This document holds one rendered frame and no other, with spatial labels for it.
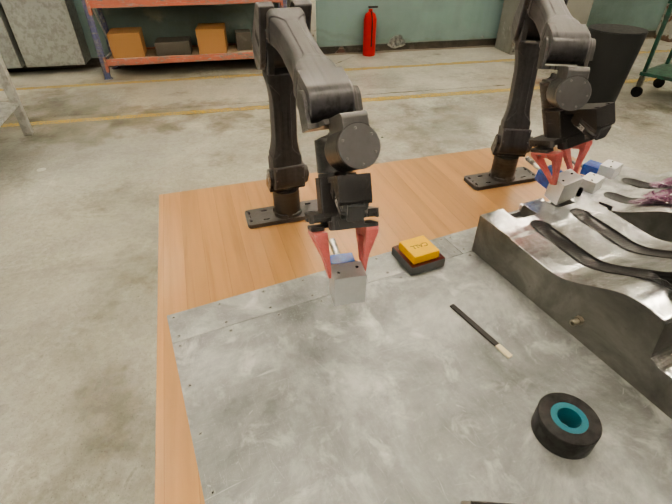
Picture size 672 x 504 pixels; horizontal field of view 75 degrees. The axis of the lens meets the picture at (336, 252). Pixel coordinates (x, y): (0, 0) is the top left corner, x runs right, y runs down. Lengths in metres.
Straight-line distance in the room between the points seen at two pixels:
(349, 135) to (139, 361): 1.51
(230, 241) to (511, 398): 0.64
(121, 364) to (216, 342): 1.18
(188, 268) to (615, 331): 0.77
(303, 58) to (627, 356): 0.65
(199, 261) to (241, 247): 0.09
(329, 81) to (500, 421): 0.53
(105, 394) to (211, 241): 0.99
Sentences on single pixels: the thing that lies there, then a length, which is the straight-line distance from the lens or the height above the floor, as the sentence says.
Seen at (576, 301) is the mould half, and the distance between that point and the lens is 0.83.
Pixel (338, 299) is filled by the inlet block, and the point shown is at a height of 0.91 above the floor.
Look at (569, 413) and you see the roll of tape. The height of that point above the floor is 0.82.
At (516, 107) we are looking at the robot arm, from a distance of 1.20.
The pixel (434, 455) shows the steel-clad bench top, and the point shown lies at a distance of 0.65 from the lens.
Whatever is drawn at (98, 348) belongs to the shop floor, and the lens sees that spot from 2.03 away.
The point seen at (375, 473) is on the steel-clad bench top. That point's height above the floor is 0.80.
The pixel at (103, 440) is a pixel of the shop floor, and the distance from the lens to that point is 1.75.
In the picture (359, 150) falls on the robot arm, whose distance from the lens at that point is 0.56.
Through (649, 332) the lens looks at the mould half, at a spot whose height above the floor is 0.90.
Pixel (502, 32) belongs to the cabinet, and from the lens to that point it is 6.84.
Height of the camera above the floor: 1.36
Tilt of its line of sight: 37 degrees down
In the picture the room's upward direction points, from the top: straight up
